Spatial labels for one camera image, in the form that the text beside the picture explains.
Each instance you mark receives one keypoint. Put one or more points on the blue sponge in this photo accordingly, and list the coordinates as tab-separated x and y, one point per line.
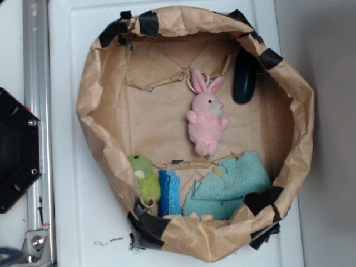
169	203

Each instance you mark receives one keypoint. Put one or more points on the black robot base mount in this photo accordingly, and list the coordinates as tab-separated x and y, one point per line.
20	155

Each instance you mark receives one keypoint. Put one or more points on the light blue folded towel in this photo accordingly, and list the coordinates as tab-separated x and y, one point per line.
220	193

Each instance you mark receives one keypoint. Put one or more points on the dark green oval object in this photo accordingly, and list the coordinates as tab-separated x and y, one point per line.
245	77

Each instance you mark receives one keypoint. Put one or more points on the pink plush bunny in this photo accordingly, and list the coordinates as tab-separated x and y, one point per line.
206	125

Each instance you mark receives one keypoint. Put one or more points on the white tray board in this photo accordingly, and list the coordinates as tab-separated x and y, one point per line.
91	229

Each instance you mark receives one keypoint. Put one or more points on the green plush bird toy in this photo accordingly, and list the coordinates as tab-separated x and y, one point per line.
147	181

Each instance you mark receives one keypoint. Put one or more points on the brown paper bag bin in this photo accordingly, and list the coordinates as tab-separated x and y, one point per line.
135	92

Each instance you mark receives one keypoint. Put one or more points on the aluminium frame rail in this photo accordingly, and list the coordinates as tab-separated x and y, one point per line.
40	239

